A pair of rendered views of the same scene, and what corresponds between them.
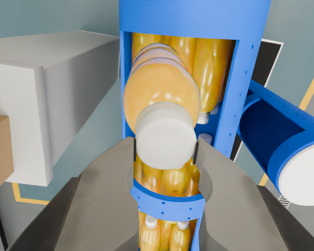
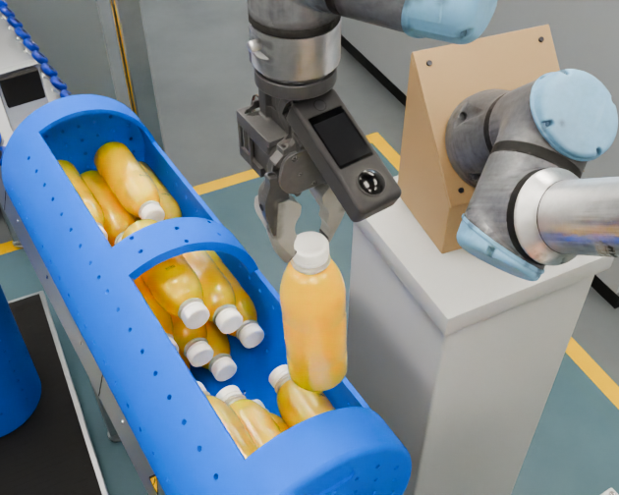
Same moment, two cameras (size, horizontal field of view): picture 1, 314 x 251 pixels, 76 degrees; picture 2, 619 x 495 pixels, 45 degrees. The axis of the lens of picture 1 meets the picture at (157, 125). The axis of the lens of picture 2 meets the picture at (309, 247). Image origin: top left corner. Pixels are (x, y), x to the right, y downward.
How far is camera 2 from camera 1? 0.65 m
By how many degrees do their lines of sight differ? 27
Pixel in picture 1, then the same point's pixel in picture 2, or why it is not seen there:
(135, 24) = (368, 414)
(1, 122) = (443, 242)
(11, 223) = (356, 84)
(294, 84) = not seen: outside the picture
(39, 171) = not seen: hidden behind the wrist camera
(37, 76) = (439, 315)
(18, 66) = (465, 313)
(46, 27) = not seen: outside the picture
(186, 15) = (323, 435)
